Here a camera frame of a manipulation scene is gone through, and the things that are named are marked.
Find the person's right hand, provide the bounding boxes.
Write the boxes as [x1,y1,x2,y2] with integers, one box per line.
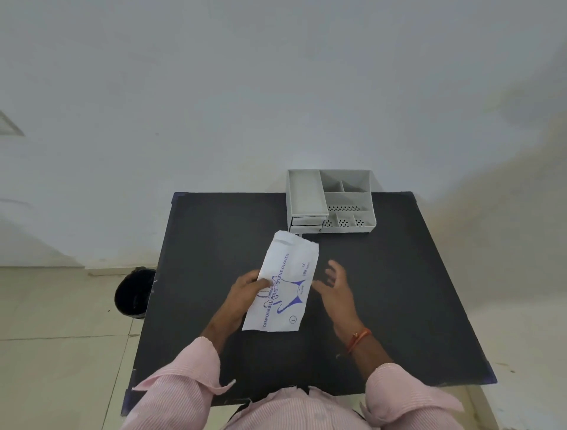
[311,260,361,341]

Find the person's left hand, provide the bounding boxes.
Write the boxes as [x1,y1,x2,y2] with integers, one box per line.
[223,270,273,323]

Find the white glove packet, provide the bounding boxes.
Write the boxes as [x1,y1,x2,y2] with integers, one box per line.
[241,230,320,333]

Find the person's left forearm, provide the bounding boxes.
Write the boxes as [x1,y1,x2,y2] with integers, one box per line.
[102,312,249,430]

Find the person's right forearm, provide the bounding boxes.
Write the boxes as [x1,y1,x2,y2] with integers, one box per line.
[347,336,466,430]

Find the black trash bin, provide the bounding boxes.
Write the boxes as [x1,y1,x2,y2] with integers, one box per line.
[114,266,157,320]

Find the pink striped shirt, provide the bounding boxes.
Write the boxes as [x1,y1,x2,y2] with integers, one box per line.
[221,385,374,430]

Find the orange thread bracelet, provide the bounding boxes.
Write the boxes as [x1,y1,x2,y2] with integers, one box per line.
[345,327,373,356]

